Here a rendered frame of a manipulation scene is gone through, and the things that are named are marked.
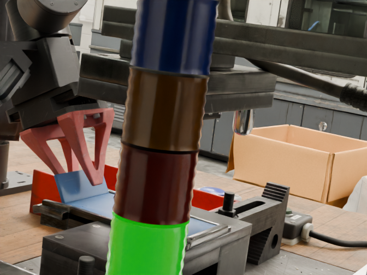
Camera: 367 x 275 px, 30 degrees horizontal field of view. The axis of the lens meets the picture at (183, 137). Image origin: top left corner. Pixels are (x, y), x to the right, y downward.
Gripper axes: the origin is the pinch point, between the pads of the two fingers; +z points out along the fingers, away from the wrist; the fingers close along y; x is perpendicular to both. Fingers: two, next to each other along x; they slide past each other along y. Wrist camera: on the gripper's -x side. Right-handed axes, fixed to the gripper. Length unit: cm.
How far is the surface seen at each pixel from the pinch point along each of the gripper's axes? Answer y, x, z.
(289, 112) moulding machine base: -174, 452, -23
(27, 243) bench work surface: -13.8, 3.2, 4.9
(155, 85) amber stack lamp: 30.3, -27.8, -1.8
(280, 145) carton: -78, 214, 1
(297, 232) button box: 5.9, 32.1, 13.9
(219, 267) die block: 11.5, 2.3, 11.7
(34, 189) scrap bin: -19.3, 12.0, -1.5
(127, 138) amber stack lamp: 28.0, -27.8, 0.1
